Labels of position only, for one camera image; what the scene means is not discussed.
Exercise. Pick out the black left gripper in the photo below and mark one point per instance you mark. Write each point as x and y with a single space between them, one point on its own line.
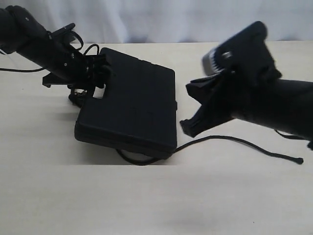
68 66

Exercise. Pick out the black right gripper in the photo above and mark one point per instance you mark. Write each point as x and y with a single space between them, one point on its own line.
242 89

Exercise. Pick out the black plastic carrying case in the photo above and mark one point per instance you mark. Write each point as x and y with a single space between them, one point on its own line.
137 112

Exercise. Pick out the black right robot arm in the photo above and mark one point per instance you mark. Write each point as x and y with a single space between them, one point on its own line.
294 110

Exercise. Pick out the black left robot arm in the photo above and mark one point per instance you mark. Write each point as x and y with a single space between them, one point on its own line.
20 32

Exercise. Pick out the white backdrop curtain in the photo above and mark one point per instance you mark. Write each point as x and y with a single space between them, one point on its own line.
172 21

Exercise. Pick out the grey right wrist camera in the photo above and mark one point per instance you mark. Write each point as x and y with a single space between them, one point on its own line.
209 64

